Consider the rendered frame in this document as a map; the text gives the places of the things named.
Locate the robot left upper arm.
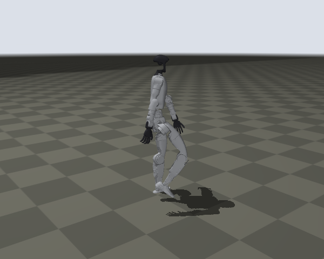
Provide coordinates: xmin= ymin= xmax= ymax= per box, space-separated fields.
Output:
xmin=165 ymin=93 xmax=172 ymax=104

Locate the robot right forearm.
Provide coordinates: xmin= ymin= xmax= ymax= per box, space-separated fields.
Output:
xmin=146 ymin=99 xmax=158 ymax=127

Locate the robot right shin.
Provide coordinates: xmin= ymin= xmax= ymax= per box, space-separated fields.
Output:
xmin=163 ymin=154 xmax=189 ymax=187

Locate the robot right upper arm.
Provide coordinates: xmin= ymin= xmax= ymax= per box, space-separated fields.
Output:
xmin=150 ymin=77 xmax=164 ymax=106

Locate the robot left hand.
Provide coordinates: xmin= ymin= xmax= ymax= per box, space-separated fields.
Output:
xmin=171 ymin=115 xmax=185 ymax=134

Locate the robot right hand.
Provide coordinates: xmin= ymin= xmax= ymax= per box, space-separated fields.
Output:
xmin=140 ymin=121 xmax=153 ymax=144

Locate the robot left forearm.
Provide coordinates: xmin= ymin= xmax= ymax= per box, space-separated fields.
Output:
xmin=166 ymin=101 xmax=177 ymax=120

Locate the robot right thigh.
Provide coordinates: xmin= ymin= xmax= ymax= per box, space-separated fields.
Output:
xmin=157 ymin=121 xmax=187 ymax=162

